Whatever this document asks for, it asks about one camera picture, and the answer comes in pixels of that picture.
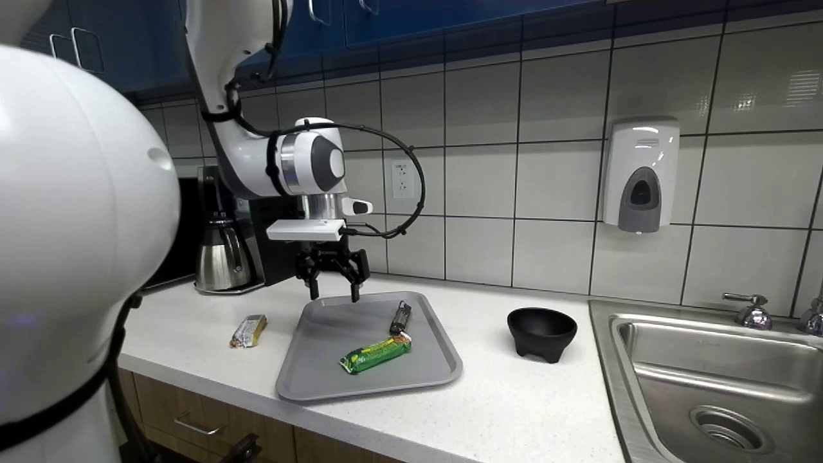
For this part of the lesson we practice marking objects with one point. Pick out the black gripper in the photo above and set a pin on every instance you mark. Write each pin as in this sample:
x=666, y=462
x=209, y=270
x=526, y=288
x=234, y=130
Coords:
x=330, y=254

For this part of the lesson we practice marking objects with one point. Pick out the green granola bar packet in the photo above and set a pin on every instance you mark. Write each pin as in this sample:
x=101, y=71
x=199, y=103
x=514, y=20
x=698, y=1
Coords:
x=376, y=352

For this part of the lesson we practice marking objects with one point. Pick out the small silver object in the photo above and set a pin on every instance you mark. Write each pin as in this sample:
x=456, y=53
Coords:
x=248, y=329

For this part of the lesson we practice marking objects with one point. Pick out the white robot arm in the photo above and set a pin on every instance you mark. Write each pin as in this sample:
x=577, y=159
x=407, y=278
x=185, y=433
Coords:
x=86, y=213

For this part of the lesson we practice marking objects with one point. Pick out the grey plastic tray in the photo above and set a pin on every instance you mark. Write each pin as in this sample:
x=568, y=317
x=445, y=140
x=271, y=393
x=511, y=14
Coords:
x=376, y=375

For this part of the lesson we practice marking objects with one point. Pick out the black coffee maker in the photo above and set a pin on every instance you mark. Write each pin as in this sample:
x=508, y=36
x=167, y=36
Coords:
x=257, y=231

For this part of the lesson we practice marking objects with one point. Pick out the steel coffee carafe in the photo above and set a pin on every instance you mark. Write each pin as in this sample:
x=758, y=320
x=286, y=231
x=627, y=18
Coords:
x=222, y=258

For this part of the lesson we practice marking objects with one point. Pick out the black microwave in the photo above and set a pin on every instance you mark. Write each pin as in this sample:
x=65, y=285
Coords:
x=183, y=247

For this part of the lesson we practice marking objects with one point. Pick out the wooden base cabinet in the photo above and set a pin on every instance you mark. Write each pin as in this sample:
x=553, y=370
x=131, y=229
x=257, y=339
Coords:
x=171, y=401

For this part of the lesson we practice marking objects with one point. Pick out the black bowl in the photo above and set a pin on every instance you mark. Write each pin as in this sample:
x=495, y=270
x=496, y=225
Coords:
x=540, y=334

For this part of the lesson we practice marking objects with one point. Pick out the blue upper cabinet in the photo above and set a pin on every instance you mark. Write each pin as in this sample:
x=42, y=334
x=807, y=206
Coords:
x=514, y=20

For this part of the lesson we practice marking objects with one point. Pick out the stainless steel sink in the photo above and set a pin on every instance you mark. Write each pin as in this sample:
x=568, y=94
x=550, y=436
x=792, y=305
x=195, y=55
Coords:
x=720, y=369

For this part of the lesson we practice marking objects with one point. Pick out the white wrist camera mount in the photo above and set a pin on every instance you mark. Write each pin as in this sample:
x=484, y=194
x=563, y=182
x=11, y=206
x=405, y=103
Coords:
x=303, y=229

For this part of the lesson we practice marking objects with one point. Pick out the white wall outlet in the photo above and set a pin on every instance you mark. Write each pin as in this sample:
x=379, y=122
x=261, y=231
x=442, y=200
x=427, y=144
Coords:
x=401, y=182

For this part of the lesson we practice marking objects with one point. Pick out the black robot cart frame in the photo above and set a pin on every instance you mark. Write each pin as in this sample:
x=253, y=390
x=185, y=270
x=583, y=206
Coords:
x=241, y=451

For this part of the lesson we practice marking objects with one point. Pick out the white wall soap dispenser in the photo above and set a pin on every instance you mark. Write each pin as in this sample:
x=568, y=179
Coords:
x=641, y=171

